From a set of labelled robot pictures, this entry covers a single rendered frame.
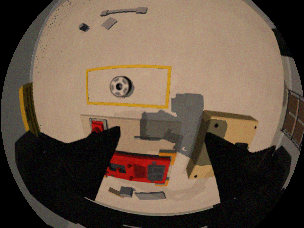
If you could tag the yellow rectangular outline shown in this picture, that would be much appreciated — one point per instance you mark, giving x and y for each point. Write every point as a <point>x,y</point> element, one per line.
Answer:
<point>131,104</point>

